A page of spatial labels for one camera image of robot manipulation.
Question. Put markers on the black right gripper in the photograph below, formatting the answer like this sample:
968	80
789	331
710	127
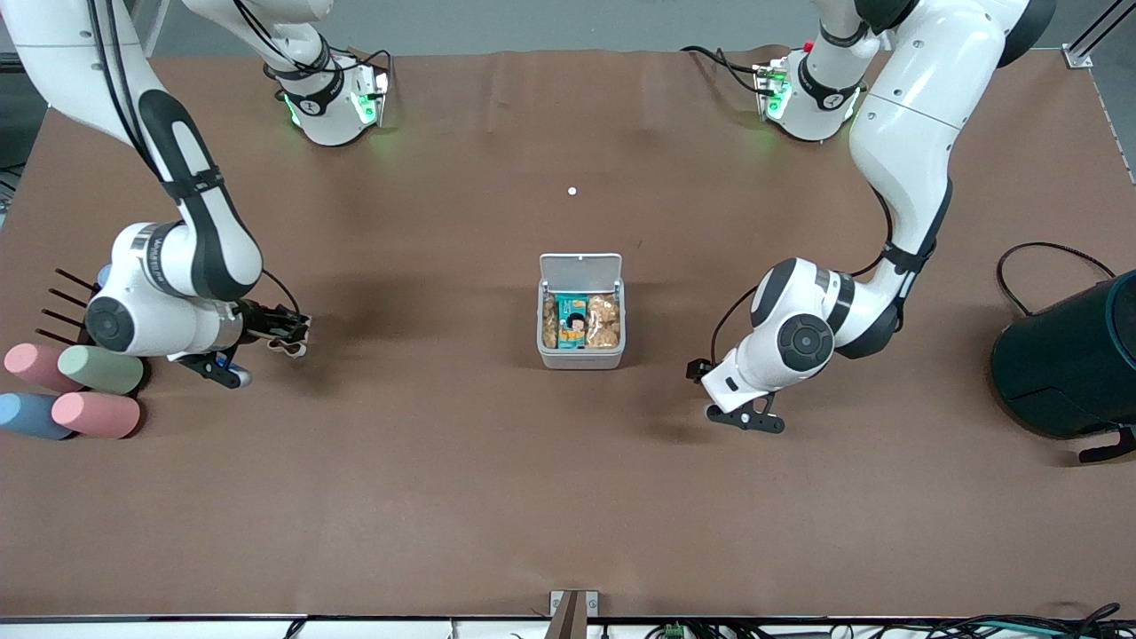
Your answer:
263	321

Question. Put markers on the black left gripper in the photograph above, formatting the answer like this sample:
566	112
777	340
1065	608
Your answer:
697	370

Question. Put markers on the black snack wrapper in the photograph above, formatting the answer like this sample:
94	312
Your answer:
305	328

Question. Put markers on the white rubber band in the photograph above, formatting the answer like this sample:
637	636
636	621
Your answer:
297	351

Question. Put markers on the white lidded trash bin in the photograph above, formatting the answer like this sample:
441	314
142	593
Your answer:
581	269

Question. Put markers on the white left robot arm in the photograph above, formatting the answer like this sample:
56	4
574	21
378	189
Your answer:
905	133

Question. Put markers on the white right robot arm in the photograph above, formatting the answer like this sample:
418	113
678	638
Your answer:
200	257

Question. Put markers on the brown crumpled snack bag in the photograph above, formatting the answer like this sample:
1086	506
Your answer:
604	321
549	324

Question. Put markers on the teal snack packet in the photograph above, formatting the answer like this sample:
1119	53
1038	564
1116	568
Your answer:
572	321

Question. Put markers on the green plastic cup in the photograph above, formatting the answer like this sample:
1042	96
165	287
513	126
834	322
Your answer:
102	369

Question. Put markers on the blue plastic cup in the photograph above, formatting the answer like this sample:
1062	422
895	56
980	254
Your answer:
103	276
31	415

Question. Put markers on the pink plastic cup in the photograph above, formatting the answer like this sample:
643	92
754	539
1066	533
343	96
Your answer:
96	414
34	366

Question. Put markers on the black cup rack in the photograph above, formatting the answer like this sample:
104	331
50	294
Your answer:
73	306

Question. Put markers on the brown table cover sheet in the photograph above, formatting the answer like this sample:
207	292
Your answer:
444	488

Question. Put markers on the green terminal block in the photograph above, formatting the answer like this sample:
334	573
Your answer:
673	631

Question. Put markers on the dark teal cylindrical appliance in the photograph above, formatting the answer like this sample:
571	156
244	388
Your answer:
1069	364

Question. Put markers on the metal table edge bracket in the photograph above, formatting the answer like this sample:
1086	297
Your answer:
572	612

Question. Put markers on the aluminium frame profile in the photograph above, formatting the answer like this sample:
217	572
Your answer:
1084	49

